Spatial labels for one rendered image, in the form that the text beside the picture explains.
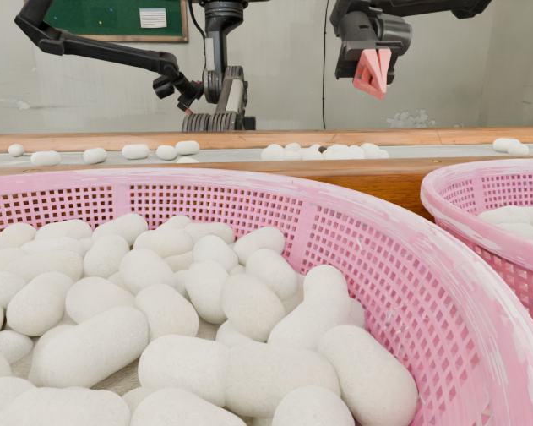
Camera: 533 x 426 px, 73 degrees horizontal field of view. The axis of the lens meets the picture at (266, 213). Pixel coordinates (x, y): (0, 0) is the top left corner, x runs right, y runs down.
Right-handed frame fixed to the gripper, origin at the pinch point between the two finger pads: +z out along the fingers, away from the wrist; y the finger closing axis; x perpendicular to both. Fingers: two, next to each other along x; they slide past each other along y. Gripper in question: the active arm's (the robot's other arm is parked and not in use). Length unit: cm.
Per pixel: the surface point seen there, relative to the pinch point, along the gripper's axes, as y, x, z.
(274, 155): -19.1, -5.2, 17.2
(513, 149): 11.7, -3.6, 16.1
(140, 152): -36.1, 1.3, 9.9
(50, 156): -45.7, -1.8, 13.1
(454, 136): 15.6, 8.3, 1.6
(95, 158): -40.7, -1.0, 12.8
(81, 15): -108, 80, -179
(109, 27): -93, 85, -176
